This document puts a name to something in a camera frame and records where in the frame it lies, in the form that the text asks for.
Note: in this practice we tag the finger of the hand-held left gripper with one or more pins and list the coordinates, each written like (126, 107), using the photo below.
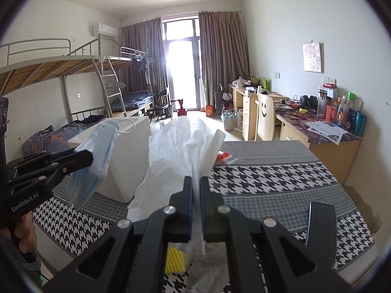
(61, 158)
(42, 180)

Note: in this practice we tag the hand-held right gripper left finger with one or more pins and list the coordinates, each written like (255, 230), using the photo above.
(188, 210)

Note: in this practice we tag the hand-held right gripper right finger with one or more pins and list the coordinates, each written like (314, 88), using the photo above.
(205, 210)

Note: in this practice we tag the blue face mask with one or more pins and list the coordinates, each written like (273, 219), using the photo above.
(88, 186)

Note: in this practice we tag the white plastic bag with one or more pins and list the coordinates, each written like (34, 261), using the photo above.
(174, 158)

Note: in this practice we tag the white foam box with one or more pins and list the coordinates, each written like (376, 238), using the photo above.
(131, 164)

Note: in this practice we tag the person's left forearm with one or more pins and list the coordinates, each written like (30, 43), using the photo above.
(21, 268)

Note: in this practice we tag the person's left hand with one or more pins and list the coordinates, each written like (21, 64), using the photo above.
(26, 235)

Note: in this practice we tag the blue plaid bedding bundle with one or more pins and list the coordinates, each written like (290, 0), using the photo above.
(58, 135)

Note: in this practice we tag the yellow sponge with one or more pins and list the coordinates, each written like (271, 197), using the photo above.
(174, 261)

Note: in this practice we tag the red snack packet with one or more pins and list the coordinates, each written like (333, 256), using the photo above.
(220, 157)

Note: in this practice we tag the white towel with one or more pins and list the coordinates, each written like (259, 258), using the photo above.
(207, 271)

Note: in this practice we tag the houndstooth blanket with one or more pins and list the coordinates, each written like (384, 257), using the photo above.
(275, 177)

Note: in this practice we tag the grey trash bin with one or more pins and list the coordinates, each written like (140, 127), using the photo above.
(228, 122)

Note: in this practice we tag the large metal bunk bed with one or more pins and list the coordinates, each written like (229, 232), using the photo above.
(45, 67)

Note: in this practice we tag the blue plaid mattress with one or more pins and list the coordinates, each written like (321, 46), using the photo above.
(134, 99)

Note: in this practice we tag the orange jug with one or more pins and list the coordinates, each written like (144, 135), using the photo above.
(209, 111)

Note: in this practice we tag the red cat stool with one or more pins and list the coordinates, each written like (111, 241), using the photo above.
(180, 108)

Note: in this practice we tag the cluttered wooden desk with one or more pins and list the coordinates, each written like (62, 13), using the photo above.
(249, 113)

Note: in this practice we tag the black folding chair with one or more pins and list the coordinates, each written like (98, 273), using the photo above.
(162, 105)

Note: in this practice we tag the black trolley bag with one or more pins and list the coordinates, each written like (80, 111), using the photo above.
(220, 99)

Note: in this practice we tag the wooden smiley face chair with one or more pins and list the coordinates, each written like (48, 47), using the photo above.
(265, 113)

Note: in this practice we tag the black smartphone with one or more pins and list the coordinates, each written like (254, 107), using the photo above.
(320, 232)

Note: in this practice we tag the dark hanging clothes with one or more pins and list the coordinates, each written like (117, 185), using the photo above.
(141, 64)

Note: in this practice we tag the small metal bunk bed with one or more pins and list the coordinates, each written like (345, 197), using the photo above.
(134, 53)

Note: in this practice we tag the white air conditioner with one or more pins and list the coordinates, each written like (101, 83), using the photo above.
(104, 30)

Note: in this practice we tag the wooden desk patterned cover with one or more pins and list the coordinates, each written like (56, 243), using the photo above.
(330, 155)

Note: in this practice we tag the narrow brown curtain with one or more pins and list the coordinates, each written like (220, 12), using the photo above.
(137, 42)

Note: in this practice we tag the green paper bag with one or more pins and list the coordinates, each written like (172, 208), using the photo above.
(265, 83)

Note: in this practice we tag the glass balcony door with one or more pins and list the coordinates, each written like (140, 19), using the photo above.
(183, 67)

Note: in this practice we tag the printed paper sheets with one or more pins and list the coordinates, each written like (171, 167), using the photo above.
(326, 129)

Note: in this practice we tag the black headphones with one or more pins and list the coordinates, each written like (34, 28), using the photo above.
(308, 102)

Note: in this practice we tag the wide brown curtain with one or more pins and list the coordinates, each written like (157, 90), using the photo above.
(223, 52)

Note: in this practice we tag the row of toiletry bottles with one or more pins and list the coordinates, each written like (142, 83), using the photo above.
(348, 113)

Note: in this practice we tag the white wall socket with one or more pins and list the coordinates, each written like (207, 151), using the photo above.
(330, 82)

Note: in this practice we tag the pink cartoon wall picture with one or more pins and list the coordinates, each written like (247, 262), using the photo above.
(313, 57)

